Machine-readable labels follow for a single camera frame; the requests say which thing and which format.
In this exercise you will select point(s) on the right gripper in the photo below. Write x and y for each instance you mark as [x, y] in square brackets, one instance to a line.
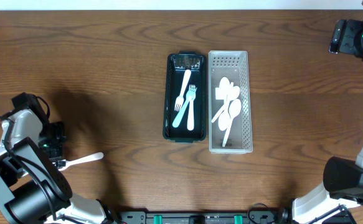
[337, 37]

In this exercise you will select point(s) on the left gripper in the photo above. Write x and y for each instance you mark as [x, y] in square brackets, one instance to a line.
[58, 155]

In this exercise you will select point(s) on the white utensil handle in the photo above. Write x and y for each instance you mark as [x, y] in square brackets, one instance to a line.
[65, 164]

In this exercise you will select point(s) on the clear white plastic basket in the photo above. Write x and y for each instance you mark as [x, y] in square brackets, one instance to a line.
[234, 66]

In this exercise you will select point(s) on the white spoon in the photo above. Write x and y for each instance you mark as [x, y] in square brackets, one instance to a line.
[229, 93]
[223, 87]
[224, 116]
[234, 110]

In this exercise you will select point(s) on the white fork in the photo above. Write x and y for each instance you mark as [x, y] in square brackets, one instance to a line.
[180, 99]
[190, 118]

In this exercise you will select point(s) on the mint green plastic fork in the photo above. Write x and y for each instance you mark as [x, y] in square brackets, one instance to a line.
[182, 109]

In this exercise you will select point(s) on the black plastic basket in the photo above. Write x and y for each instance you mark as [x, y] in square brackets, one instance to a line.
[176, 66]

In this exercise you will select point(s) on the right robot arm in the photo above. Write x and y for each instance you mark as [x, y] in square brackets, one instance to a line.
[342, 185]

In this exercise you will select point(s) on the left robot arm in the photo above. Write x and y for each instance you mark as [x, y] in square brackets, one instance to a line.
[32, 189]

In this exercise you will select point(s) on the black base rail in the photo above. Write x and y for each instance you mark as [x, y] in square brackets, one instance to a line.
[251, 217]

